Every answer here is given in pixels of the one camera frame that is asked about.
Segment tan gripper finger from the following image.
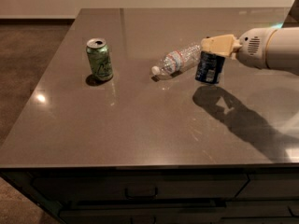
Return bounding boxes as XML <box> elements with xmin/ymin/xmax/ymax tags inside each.
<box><xmin>201</xmin><ymin>35</ymin><xmax>242</xmax><ymax>58</ymax></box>

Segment blue pepsi can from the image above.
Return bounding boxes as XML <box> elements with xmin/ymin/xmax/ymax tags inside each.
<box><xmin>195</xmin><ymin>51</ymin><xmax>225</xmax><ymax>84</ymax></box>

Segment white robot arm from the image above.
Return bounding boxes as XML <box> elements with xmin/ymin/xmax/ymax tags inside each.
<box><xmin>201</xmin><ymin>27</ymin><xmax>299</xmax><ymax>75</ymax></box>

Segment green soda can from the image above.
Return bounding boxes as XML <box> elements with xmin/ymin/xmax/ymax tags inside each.
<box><xmin>86</xmin><ymin>38</ymin><xmax>113</xmax><ymax>82</ymax></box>

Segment clear plastic water bottle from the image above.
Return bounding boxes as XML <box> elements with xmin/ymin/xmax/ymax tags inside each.
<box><xmin>151</xmin><ymin>43</ymin><xmax>201</xmax><ymax>77</ymax></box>

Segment dark cabinet drawers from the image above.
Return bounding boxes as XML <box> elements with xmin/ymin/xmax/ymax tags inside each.
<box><xmin>1</xmin><ymin>169</ymin><xmax>299</xmax><ymax>224</ymax></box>

